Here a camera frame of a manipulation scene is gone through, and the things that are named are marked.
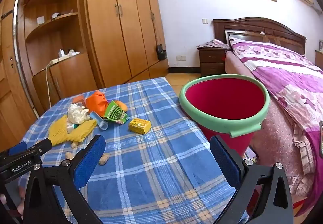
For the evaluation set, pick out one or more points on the white switch box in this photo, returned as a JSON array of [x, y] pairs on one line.
[[41, 20]]

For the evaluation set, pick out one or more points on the light blue plastic scoop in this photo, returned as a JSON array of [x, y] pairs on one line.
[[97, 119]]

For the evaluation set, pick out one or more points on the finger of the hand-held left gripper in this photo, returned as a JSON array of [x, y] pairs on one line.
[[41, 145], [17, 148]]

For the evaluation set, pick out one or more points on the small orange packet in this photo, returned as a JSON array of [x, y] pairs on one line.
[[78, 100]]

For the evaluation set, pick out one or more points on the stack of papers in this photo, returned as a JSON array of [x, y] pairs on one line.
[[249, 154]]

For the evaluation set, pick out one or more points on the white tissue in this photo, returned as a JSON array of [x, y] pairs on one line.
[[77, 113]]

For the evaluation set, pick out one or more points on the red bucket with green rim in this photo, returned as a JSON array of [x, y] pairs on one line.
[[222, 103]]

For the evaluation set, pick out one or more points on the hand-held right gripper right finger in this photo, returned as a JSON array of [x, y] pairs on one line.
[[224, 161]]

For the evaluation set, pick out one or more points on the wall socket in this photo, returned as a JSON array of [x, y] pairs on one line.
[[181, 58]]

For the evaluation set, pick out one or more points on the yellow mesh cloth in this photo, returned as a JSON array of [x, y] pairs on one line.
[[59, 133]]

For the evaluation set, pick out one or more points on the small white black item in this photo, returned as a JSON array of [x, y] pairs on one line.
[[55, 15]]

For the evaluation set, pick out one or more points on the light wooden nightstand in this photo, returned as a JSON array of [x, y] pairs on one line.
[[319, 58]]

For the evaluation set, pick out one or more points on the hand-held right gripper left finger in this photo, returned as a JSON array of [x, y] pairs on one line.
[[89, 161]]

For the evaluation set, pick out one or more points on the orange plastic bag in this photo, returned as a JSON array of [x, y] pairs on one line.
[[96, 103]]

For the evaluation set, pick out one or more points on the small yellow box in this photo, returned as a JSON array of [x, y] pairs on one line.
[[138, 126]]

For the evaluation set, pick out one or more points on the black hanging bag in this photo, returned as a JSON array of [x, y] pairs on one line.
[[161, 53]]

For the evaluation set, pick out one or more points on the dark wooden headboard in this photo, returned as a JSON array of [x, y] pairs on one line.
[[252, 26]]

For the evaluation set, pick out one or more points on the red cloth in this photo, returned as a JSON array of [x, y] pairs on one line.
[[301, 207]]

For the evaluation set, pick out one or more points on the bed with purple quilt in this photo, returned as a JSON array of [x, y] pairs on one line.
[[285, 70]]

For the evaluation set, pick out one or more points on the white crumpled paper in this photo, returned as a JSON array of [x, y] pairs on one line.
[[73, 53]]

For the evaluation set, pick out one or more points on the blue plaid tablecloth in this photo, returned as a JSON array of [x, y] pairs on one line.
[[151, 163]]

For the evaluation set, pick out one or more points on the folded floral cloth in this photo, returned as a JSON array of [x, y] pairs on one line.
[[213, 44]]

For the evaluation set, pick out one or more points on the dark wooden nightstand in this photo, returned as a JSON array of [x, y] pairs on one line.
[[212, 62]]

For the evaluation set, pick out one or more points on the person's left hand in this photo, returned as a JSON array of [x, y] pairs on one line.
[[21, 210]]

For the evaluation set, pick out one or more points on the wooden door with metal strip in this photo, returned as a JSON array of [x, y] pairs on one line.
[[10, 75]]

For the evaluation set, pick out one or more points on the green mosquito coil box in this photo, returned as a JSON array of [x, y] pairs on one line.
[[114, 113]]

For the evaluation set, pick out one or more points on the orange peel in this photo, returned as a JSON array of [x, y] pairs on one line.
[[123, 105]]

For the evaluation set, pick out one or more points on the bed with pink bedspread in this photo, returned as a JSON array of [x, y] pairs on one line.
[[277, 143]]

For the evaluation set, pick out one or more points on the peanut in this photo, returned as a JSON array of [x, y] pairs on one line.
[[74, 144], [69, 155], [103, 159]]

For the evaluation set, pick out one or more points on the beige power strip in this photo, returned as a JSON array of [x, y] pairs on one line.
[[59, 59]]

